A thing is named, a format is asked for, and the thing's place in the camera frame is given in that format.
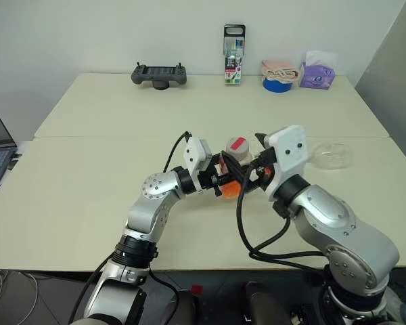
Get white loose cables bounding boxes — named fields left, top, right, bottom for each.
left=0, top=268, right=39, bottom=325

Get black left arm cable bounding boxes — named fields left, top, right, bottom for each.
left=69, top=131, right=194, bottom=321

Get purple tissue pack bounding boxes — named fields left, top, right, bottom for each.
left=298, top=50, right=340, bottom=90

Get blue tape roll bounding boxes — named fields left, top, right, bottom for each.
left=262, top=77, right=292, bottom=93

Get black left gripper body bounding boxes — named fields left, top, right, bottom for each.
left=196, top=152, right=228, bottom=198

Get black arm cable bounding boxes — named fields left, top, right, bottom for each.
left=235, top=169, right=330, bottom=272
left=69, top=131, right=194, bottom=321

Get orange drink bottle beige cap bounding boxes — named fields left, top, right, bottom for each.
left=219, top=135, right=262, bottom=200

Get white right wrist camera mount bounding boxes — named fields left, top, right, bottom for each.
left=265, top=125, right=309, bottom=200

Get grey partition board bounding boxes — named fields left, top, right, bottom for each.
left=354, top=16, right=406, bottom=160

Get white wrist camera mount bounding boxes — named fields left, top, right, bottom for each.
left=183, top=136, right=213, bottom=175
left=265, top=125, right=309, bottom=200

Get colour marker pen pack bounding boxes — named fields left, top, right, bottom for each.
left=222, top=23, right=247, bottom=87

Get pink folded cloth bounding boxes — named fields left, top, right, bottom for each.
left=261, top=60, right=296, bottom=78

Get dark rounded shape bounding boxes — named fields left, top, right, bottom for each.
left=242, top=281, right=287, bottom=325
left=162, top=290, right=200, bottom=325

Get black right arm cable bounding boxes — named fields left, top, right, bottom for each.
left=235, top=169, right=330, bottom=272

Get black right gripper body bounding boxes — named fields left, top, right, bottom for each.
left=248, top=148, right=277, bottom=191

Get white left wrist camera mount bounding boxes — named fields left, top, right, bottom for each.
left=183, top=136, right=213, bottom=175

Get grey handheld controller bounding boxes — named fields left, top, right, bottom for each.
left=131, top=61, right=188, bottom=85

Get beige knotted rope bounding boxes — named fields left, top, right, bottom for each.
left=264, top=68, right=300, bottom=83

